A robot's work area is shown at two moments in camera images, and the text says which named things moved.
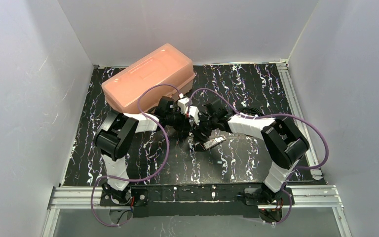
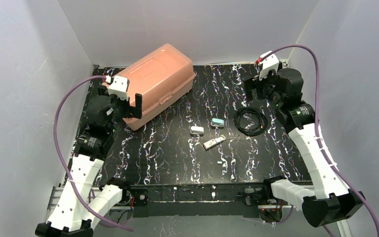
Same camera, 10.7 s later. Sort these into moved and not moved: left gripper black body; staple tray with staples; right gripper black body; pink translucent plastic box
Moved: right gripper black body; left gripper black body
Not moved: pink translucent plastic box; staple tray with staples
